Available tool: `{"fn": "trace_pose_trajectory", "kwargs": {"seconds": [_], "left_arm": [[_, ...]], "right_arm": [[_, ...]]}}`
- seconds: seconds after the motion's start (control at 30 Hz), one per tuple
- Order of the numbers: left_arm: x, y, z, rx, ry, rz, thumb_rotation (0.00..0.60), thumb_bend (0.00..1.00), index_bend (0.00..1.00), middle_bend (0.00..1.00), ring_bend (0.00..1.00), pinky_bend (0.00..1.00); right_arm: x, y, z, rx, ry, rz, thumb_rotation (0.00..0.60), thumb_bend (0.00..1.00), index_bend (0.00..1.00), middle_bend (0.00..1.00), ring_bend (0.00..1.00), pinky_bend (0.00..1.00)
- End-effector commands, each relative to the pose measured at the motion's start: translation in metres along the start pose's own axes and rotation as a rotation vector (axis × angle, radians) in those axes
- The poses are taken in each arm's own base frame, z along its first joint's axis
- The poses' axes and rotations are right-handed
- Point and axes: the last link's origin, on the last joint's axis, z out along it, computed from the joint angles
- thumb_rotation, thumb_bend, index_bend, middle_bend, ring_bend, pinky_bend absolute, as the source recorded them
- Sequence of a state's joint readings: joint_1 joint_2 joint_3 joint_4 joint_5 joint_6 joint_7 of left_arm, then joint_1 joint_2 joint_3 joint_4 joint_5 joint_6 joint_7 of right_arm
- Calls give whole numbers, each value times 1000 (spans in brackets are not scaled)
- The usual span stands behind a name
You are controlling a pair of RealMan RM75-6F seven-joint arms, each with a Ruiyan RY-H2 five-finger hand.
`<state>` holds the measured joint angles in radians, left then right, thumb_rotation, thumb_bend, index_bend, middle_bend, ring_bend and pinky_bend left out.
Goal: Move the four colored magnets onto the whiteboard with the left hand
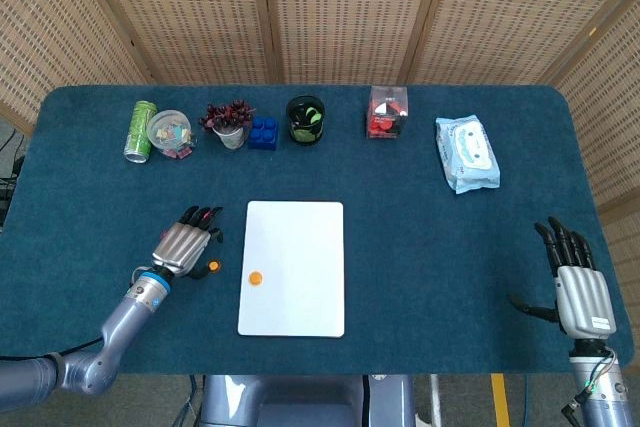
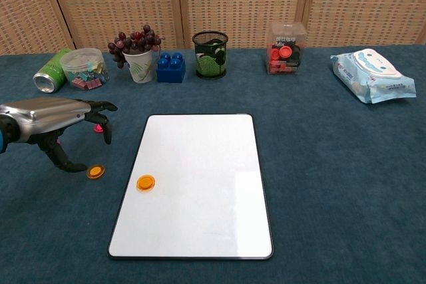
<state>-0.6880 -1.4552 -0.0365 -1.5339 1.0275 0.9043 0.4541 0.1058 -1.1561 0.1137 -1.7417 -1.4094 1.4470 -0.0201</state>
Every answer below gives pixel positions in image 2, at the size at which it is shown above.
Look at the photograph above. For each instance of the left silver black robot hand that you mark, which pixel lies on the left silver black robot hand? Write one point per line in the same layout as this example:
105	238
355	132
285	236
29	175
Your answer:
50	114

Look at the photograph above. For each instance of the yellow round magnet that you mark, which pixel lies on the yellow round magnet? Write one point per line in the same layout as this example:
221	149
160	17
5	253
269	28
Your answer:
145	183
96	171

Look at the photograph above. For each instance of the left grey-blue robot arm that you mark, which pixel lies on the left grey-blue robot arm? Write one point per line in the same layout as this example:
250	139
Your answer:
1	142

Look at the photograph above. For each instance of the clear box of magnets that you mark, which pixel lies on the clear box of magnets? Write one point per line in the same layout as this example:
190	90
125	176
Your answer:
284	54

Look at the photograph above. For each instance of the green drink can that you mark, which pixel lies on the green drink can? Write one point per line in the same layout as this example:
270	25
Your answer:
50	71

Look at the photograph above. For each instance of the clear jar of binder clips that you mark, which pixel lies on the clear jar of binder clips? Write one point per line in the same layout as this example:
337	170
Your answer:
83	64

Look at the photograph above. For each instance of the white paper cup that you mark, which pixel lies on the white paper cup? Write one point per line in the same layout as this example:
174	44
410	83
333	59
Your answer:
141	68

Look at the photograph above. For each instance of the purple grape bunch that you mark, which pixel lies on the purple grape bunch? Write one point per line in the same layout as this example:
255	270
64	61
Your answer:
139	41

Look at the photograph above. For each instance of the blue building block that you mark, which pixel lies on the blue building block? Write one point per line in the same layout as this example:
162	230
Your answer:
170	71

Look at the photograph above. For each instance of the black mesh pen holder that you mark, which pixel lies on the black mesh pen holder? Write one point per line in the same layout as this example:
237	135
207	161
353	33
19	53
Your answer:
209	58

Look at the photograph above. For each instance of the white magnetic whiteboard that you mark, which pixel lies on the white magnetic whiteboard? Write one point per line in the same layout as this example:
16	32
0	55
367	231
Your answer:
199	214

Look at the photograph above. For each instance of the blue felt table cover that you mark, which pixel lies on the blue felt table cover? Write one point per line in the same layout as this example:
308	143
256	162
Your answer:
333	181

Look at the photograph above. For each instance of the blue wet wipes pack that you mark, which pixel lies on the blue wet wipes pack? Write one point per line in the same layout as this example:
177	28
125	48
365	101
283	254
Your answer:
372	78

